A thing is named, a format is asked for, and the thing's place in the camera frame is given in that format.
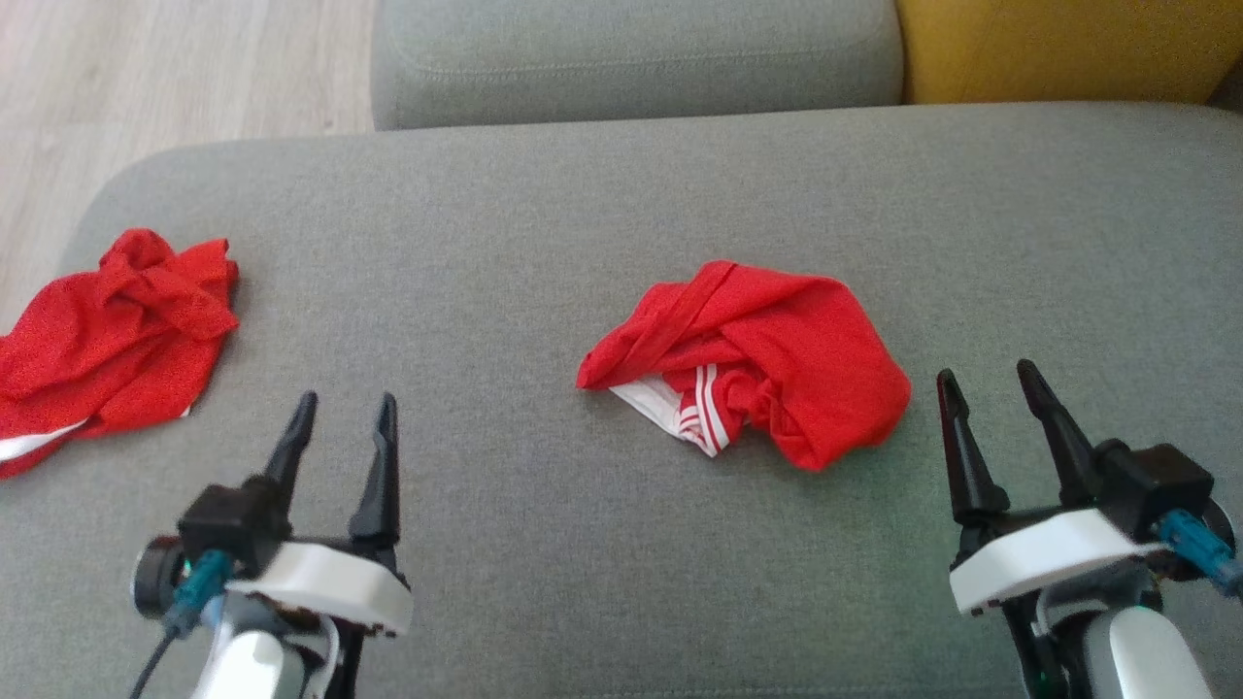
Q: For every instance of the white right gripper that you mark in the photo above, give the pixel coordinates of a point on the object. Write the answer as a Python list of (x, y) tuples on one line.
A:
[(1049, 558)]

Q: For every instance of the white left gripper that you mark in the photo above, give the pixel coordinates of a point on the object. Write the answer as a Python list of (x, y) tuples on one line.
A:
[(335, 585)]

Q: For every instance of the red jersey with white sleeves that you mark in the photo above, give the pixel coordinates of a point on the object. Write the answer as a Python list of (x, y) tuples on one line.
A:
[(777, 349)]

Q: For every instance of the red mesh shorts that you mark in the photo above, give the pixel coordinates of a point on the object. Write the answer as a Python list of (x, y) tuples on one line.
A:
[(107, 330)]

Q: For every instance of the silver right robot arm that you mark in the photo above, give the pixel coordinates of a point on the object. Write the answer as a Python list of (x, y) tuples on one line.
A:
[(1136, 650)]

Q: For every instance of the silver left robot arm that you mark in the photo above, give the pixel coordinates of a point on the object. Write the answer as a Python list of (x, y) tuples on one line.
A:
[(248, 650)]

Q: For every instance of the grey sofa seat cushion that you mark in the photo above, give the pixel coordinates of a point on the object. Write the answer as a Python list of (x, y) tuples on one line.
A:
[(621, 214)]

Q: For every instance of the yellow cushion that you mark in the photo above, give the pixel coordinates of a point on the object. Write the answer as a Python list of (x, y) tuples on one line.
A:
[(1068, 49)]

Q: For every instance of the grey sofa back cushion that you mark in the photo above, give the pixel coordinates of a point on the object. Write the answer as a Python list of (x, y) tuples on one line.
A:
[(631, 58)]

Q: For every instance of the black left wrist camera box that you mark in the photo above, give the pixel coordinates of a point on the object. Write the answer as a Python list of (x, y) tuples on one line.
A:
[(233, 519)]

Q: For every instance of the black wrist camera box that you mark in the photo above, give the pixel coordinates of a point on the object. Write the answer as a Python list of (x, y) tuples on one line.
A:
[(1160, 490), (233, 519)]

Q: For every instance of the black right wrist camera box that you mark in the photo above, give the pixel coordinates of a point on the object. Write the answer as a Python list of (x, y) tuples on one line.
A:
[(1160, 490)]

